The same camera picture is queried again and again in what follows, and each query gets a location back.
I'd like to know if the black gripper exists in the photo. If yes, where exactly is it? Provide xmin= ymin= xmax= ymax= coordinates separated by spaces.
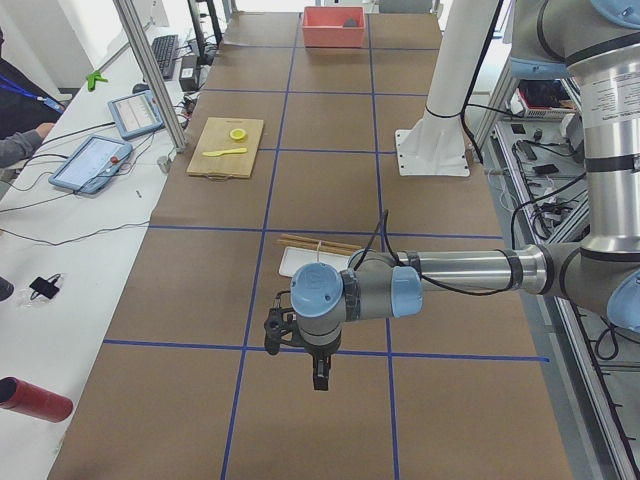
xmin=303 ymin=340 xmax=341 ymax=391

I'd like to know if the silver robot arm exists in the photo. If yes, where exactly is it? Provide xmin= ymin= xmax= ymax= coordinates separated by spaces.
xmin=265 ymin=1 xmax=639 ymax=391

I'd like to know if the white rectangular tray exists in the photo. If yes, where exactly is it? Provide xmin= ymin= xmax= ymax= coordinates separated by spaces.
xmin=278 ymin=247 xmax=350 ymax=278

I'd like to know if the wooden rack stick near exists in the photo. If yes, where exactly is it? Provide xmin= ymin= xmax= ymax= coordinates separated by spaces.
xmin=277 ymin=238 xmax=361 ymax=255

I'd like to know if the wooden rack stick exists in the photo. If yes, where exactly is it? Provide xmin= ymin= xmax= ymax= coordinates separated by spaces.
xmin=277 ymin=234 xmax=360 ymax=250
xmin=277 ymin=238 xmax=361 ymax=255

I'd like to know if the wooden rack stick far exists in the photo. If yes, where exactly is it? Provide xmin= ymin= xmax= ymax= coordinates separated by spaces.
xmin=277 ymin=234 xmax=360 ymax=250

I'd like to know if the yellow plastic knife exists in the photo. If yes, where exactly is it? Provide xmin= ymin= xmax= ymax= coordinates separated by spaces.
xmin=202 ymin=147 xmax=248 ymax=158

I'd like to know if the bamboo cutting board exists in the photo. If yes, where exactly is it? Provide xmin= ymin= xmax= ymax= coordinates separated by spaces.
xmin=186 ymin=117 xmax=264 ymax=179

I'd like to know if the yellow lemon slice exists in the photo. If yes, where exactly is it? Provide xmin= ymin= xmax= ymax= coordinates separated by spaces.
xmin=229 ymin=128 xmax=248 ymax=142

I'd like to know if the small black device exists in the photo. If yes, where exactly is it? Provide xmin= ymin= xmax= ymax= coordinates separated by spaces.
xmin=29 ymin=273 xmax=62 ymax=301

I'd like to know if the near blue teach pendant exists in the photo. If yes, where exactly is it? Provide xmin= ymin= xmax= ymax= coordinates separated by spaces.
xmin=48 ymin=135 xmax=133 ymax=194

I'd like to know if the blue teach pendant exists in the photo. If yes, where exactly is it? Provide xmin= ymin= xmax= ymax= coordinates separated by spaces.
xmin=48 ymin=135 xmax=133 ymax=194
xmin=107 ymin=90 xmax=164 ymax=140

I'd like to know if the red bottle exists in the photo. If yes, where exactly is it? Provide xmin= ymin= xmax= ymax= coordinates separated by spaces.
xmin=1 ymin=377 xmax=73 ymax=423

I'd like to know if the far blue teach pendant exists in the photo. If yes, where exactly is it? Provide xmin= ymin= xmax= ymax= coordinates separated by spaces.
xmin=107 ymin=90 xmax=164 ymax=140

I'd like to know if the black power adapter box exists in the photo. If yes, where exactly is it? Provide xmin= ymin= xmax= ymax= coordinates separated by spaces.
xmin=178 ymin=54 xmax=201 ymax=92

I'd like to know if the black keyboard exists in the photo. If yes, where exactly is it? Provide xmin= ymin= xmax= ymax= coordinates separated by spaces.
xmin=151 ymin=34 xmax=179 ymax=80

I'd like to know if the green plastic clamp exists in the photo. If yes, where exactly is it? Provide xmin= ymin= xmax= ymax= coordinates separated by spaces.
xmin=86 ymin=70 xmax=109 ymax=92

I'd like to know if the seated person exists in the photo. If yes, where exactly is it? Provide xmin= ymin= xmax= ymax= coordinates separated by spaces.
xmin=1 ymin=57 xmax=65 ymax=169

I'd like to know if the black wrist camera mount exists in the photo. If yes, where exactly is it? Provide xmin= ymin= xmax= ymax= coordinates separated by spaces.
xmin=264 ymin=290 xmax=303 ymax=356

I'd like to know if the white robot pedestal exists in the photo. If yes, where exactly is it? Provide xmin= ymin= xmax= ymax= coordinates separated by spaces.
xmin=395 ymin=0 xmax=502 ymax=177

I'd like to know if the aluminium frame post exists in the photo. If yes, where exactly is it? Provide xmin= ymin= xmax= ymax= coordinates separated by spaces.
xmin=113 ymin=0 xmax=187 ymax=153

